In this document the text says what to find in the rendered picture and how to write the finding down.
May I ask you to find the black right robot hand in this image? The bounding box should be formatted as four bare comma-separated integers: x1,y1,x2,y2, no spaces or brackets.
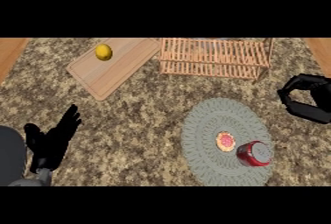
274,73,331,125

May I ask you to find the red can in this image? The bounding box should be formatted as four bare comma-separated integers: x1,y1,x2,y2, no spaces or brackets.
234,140,274,168

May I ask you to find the pale wooden cutting board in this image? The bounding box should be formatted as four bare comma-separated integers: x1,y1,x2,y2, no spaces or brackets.
66,38,160,102

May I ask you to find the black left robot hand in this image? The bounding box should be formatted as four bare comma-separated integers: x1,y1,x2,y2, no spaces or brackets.
23,103,82,175

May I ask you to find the wooden slatted tiered shelf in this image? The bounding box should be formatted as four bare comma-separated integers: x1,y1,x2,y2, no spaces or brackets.
157,38,274,81

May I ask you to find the pink-topped cupcake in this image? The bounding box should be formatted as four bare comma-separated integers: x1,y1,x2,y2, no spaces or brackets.
214,130,236,153

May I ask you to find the yellow lemon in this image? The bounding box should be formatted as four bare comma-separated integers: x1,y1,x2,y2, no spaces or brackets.
94,43,113,61

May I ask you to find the grey round woven placemat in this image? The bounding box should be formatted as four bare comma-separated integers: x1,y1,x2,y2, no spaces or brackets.
180,97,274,187

